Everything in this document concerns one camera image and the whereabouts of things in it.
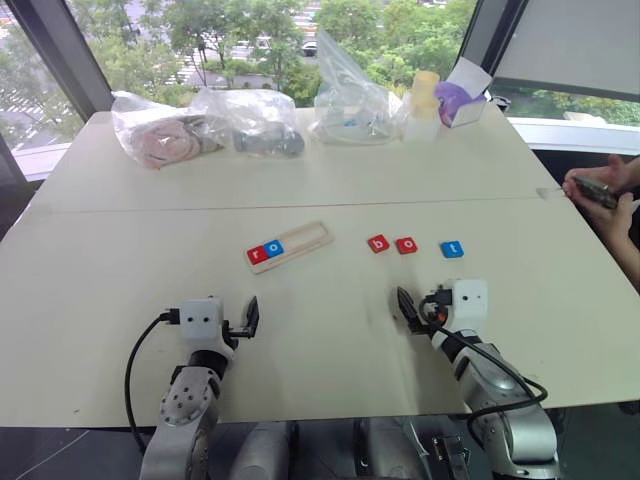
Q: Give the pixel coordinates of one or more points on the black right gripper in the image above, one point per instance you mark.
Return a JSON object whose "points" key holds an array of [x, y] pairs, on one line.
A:
{"points": [[430, 315]]}

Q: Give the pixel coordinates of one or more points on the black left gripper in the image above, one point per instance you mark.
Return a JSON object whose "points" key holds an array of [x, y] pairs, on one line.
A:
{"points": [[239, 333]]}

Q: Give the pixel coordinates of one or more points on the red letter tile r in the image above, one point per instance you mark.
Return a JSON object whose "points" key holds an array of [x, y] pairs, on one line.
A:
{"points": [[257, 255]]}

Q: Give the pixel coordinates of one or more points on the red letter tile o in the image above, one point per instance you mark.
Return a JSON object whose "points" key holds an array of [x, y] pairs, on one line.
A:
{"points": [[407, 246]]}

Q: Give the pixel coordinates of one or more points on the blue letter tile o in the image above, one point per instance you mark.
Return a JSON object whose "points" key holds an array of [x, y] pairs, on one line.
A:
{"points": [[274, 248]]}

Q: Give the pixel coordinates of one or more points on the red letter tile b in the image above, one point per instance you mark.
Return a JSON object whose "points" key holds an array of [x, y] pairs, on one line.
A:
{"points": [[379, 244]]}

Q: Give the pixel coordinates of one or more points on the blue letter tile t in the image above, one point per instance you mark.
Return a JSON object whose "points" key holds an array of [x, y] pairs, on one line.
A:
{"points": [[452, 249]]}

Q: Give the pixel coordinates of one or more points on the wooden letter tray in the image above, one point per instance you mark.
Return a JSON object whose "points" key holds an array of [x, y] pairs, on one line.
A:
{"points": [[305, 240]]}

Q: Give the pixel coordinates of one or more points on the dark smartphone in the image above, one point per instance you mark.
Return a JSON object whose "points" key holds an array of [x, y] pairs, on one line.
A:
{"points": [[595, 191]]}

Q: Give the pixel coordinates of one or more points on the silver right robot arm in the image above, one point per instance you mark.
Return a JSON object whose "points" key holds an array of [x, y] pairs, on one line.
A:
{"points": [[505, 405]]}

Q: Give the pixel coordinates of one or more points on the person's left forearm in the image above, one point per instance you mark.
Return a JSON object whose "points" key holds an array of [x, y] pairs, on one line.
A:
{"points": [[625, 255]]}

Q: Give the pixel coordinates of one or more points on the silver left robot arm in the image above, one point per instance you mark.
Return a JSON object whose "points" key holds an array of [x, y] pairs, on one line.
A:
{"points": [[187, 400]]}

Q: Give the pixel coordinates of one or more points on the grey rounded robot leg shape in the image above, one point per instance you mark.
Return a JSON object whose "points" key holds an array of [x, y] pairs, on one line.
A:
{"points": [[260, 455]]}

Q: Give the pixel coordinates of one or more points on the person's left hand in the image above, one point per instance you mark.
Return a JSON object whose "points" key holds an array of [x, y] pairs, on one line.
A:
{"points": [[607, 217]]}

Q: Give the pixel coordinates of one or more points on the person's right hand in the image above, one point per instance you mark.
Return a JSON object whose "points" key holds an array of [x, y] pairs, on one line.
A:
{"points": [[625, 175]]}

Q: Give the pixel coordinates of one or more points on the plastic bag with grey items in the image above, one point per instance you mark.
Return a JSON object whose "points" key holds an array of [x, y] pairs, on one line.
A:
{"points": [[260, 125]]}

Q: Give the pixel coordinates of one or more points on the plastic bag with pink items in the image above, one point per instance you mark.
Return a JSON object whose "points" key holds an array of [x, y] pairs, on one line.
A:
{"points": [[160, 135]]}

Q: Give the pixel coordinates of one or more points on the purple and white box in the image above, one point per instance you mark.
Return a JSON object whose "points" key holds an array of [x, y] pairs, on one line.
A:
{"points": [[457, 102]]}

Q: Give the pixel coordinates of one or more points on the yellow stacked cups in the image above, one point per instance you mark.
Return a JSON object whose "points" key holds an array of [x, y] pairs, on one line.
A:
{"points": [[425, 95]]}

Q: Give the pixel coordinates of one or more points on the tall clear plastic bag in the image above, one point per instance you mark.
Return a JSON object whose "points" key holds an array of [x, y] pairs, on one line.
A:
{"points": [[350, 100]]}

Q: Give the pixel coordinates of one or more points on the grey roller blind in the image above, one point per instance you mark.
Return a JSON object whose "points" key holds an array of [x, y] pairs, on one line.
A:
{"points": [[565, 40]]}

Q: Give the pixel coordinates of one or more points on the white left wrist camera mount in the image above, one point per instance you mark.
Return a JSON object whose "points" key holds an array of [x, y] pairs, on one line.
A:
{"points": [[201, 320]]}

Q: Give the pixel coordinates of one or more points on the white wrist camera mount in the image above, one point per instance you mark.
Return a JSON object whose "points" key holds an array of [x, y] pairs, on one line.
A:
{"points": [[201, 320], [470, 302]]}

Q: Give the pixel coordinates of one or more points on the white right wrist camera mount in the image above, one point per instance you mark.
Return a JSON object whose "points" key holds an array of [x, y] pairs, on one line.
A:
{"points": [[470, 302]]}

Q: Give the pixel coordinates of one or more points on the black metal bracket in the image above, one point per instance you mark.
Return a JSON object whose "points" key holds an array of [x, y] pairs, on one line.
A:
{"points": [[450, 457]]}

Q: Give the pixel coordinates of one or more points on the dark window frame post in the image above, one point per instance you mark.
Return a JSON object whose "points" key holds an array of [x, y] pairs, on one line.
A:
{"points": [[60, 60]]}

